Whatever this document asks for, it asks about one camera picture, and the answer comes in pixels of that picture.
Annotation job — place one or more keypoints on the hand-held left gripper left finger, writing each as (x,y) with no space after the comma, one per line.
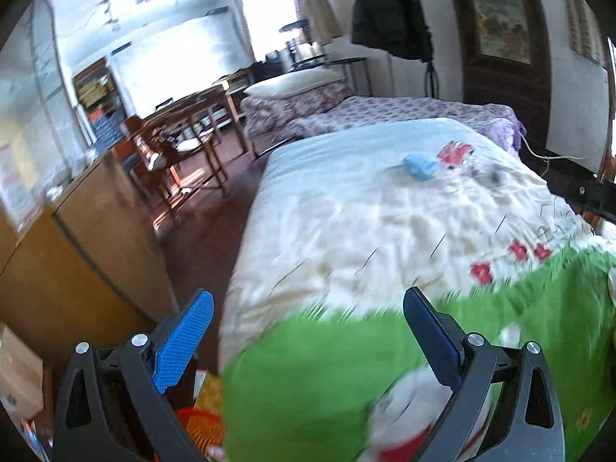
(185,332)

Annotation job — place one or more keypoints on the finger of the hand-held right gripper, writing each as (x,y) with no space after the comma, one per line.
(587,195)

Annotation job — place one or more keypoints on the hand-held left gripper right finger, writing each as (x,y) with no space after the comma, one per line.
(433,332)

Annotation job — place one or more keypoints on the red mesh plastic basket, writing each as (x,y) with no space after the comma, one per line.
(202,428)

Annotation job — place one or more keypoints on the red white wrapper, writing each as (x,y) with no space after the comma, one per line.
(455,155)

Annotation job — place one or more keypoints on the blue paper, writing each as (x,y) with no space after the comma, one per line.
(419,167)

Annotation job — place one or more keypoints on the yellow patterned floor mat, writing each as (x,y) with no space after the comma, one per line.
(211,392)

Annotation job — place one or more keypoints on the light brown wooden cabinet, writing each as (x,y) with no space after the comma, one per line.
(86,260)

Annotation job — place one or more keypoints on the brown cardboard box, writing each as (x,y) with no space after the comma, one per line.
(19,375)

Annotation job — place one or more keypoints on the purple floral bed sheet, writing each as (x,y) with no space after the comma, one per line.
(433,110)

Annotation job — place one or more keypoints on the wooden chair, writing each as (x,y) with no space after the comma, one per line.
(163,154)

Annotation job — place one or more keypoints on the wooden dining table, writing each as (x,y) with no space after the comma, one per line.
(211,101)

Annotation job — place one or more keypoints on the folded floral quilt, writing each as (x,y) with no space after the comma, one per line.
(279,110)

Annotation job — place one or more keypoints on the white pillow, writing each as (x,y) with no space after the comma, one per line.
(288,85)

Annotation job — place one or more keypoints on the black coat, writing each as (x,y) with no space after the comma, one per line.
(385,14)

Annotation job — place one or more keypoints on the framed wall painting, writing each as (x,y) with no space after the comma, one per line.
(500,9)

